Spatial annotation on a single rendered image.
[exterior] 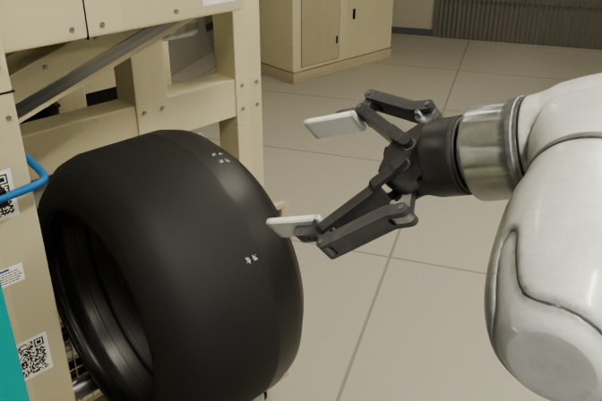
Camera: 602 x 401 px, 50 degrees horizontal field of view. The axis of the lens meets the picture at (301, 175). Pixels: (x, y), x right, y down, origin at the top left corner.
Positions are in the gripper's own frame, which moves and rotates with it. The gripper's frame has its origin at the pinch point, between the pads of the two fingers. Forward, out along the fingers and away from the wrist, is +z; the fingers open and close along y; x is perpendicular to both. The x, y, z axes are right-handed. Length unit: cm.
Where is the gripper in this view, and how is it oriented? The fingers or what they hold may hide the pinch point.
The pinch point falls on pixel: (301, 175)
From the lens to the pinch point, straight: 72.4
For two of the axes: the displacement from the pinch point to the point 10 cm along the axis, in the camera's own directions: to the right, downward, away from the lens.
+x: -5.5, -5.7, -6.1
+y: 2.9, -8.2, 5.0
